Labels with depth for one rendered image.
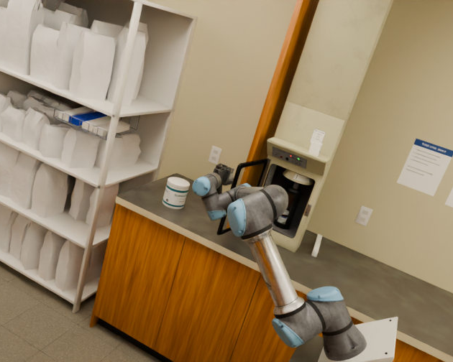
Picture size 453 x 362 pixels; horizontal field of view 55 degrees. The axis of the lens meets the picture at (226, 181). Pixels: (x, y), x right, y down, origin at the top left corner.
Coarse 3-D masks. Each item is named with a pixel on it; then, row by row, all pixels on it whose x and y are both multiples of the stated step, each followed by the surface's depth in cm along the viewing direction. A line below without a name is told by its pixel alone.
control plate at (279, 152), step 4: (276, 148) 225; (276, 152) 229; (280, 152) 227; (284, 152) 225; (276, 156) 232; (284, 156) 228; (288, 156) 226; (292, 156) 224; (296, 156) 222; (288, 160) 229; (296, 160) 225; (300, 160) 224; (304, 160) 222; (296, 164) 229; (300, 164) 227; (304, 164) 225
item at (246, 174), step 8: (256, 160) 226; (248, 168) 221; (256, 168) 229; (240, 176) 217; (248, 176) 225; (256, 176) 233; (232, 184) 214; (240, 184) 221; (256, 184) 237; (224, 224) 225
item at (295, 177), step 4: (284, 172) 243; (288, 172) 239; (292, 172) 238; (296, 172) 237; (288, 176) 238; (292, 176) 237; (296, 176) 236; (300, 176) 236; (304, 176) 236; (292, 180) 237; (296, 180) 236; (300, 180) 236; (304, 180) 236; (308, 180) 237; (312, 180) 241; (304, 184) 236; (308, 184) 238; (312, 184) 240
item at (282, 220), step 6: (288, 198) 244; (294, 198) 244; (288, 204) 245; (294, 204) 245; (288, 210) 246; (294, 210) 247; (282, 216) 248; (288, 216) 247; (282, 222) 249; (288, 222) 249
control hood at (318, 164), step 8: (272, 144) 225; (280, 144) 222; (288, 144) 225; (272, 152) 231; (288, 152) 223; (296, 152) 220; (304, 152) 219; (312, 160) 219; (320, 160) 216; (328, 160) 219; (304, 168) 228; (312, 168) 224; (320, 168) 221
